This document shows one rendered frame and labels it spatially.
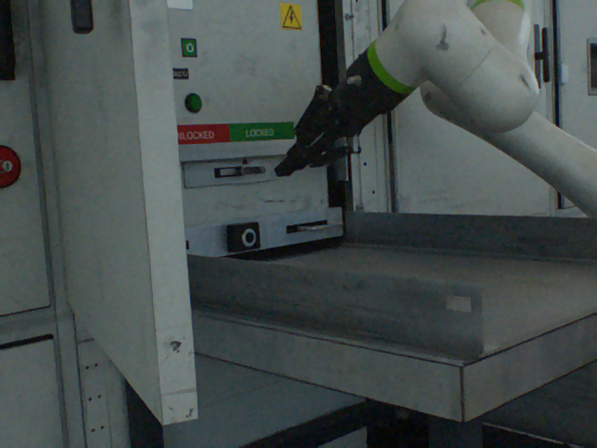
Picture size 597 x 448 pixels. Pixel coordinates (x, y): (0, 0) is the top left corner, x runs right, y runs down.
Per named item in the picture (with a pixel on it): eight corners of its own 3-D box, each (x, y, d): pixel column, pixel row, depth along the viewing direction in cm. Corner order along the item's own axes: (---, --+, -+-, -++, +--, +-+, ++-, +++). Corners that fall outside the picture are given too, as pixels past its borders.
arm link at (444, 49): (439, -41, 106) (420, -8, 98) (504, 22, 108) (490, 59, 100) (375, 25, 115) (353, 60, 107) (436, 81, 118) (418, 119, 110)
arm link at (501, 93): (450, 31, 137) (497, -16, 131) (497, 77, 139) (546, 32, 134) (437, 105, 106) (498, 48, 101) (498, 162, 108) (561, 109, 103)
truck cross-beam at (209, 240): (343, 235, 161) (341, 206, 160) (109, 275, 125) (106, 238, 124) (326, 234, 165) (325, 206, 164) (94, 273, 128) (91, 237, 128)
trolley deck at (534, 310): (715, 303, 113) (715, 262, 112) (464, 425, 71) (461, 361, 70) (370, 269, 162) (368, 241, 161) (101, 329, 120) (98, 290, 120)
